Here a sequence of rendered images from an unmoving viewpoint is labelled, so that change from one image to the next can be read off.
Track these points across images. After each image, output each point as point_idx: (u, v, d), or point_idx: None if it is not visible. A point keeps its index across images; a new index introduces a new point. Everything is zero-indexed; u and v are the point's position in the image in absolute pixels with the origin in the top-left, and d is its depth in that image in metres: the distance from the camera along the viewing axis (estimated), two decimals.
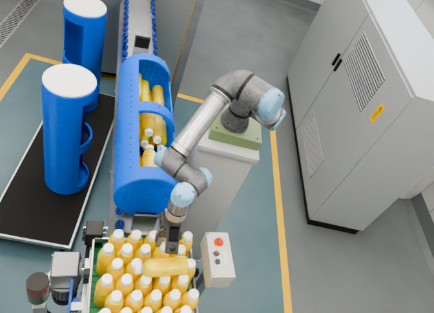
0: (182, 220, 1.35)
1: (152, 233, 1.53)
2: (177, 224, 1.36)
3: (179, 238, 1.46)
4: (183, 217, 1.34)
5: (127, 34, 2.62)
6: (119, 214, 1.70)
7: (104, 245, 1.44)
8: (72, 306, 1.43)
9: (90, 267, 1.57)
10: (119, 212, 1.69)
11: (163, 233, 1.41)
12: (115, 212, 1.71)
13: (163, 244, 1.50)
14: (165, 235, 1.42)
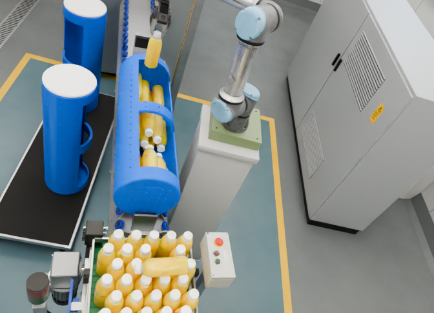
0: None
1: (152, 233, 1.53)
2: None
3: (168, 22, 1.82)
4: None
5: (127, 34, 2.62)
6: (119, 214, 1.70)
7: (104, 245, 1.44)
8: (72, 306, 1.43)
9: (90, 267, 1.57)
10: (119, 212, 1.69)
11: (156, 12, 1.77)
12: (115, 212, 1.71)
13: (155, 31, 1.86)
14: (157, 14, 1.78)
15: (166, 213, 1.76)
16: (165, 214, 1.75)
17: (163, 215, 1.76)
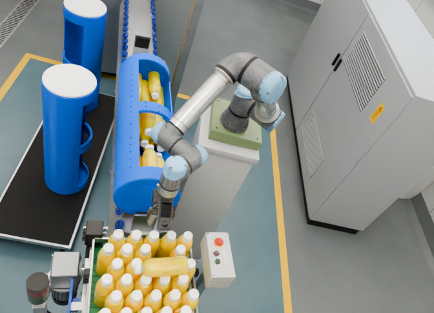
0: (174, 195, 1.33)
1: (152, 233, 1.53)
2: (169, 199, 1.34)
3: (172, 215, 1.44)
4: (175, 192, 1.32)
5: (127, 34, 2.62)
6: (119, 214, 1.70)
7: (104, 245, 1.44)
8: (72, 306, 1.43)
9: (90, 267, 1.57)
10: (119, 212, 1.69)
11: (155, 210, 1.39)
12: (115, 212, 1.71)
13: (154, 96, 2.08)
14: (157, 212, 1.39)
15: None
16: None
17: None
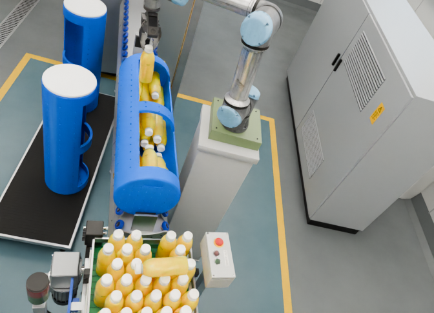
0: (158, 6, 1.63)
1: (146, 46, 1.78)
2: (154, 11, 1.64)
3: (159, 35, 1.74)
4: (158, 2, 1.62)
5: (127, 34, 2.62)
6: (119, 214, 1.70)
7: (104, 245, 1.44)
8: (72, 306, 1.43)
9: (90, 267, 1.57)
10: (119, 212, 1.69)
11: (144, 26, 1.69)
12: (115, 212, 1.71)
13: (154, 96, 2.08)
14: (146, 28, 1.70)
15: (166, 213, 1.76)
16: (165, 214, 1.75)
17: (163, 215, 1.76)
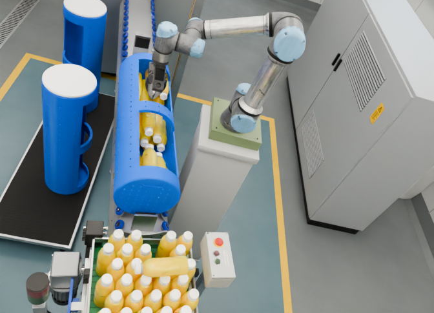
0: (166, 60, 1.56)
1: None
2: (162, 64, 1.57)
3: (163, 87, 1.67)
4: (167, 56, 1.54)
5: (127, 34, 2.62)
6: (119, 214, 1.70)
7: (104, 245, 1.44)
8: (72, 306, 1.43)
9: (90, 267, 1.57)
10: (119, 211, 1.69)
11: (151, 77, 1.61)
12: (115, 212, 1.71)
13: (164, 96, 2.09)
14: (152, 79, 1.62)
15: (166, 213, 1.76)
16: (164, 213, 1.75)
17: (163, 215, 1.76)
